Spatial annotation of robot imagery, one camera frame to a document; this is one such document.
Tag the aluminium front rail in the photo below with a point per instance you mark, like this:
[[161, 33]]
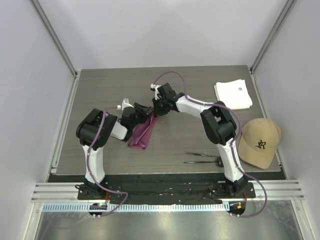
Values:
[[66, 192]]

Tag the aluminium frame post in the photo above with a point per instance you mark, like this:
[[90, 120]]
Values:
[[53, 36], [281, 18]]

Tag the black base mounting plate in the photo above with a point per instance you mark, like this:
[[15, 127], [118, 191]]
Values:
[[169, 189]]

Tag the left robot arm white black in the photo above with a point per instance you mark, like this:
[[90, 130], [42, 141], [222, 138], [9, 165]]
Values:
[[93, 133]]

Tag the slotted cable duct strip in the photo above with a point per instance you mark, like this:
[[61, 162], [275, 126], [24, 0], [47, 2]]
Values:
[[95, 207]]

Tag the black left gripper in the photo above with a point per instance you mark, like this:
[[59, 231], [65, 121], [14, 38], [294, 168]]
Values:
[[144, 111]]

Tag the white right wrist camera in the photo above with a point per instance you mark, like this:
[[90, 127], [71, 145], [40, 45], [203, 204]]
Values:
[[155, 88]]

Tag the white folded towel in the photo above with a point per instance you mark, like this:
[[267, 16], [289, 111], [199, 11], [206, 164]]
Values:
[[233, 94]]

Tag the dark metal spoon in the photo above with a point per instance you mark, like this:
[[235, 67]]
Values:
[[217, 161]]

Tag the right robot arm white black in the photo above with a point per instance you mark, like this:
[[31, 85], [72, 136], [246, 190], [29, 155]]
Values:
[[219, 126]]

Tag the dark metal fork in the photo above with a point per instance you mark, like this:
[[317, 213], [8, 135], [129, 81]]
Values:
[[201, 155]]

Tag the tan baseball cap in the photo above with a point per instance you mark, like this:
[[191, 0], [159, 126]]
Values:
[[259, 142]]

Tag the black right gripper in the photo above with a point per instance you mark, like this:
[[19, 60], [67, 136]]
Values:
[[157, 112]]

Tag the aluminium frame post right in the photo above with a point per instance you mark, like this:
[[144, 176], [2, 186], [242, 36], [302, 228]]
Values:
[[281, 18]]

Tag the magenta cloth napkin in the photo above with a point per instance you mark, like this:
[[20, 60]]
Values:
[[142, 134]]

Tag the aluminium frame post left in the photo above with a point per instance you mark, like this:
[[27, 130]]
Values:
[[53, 36]]

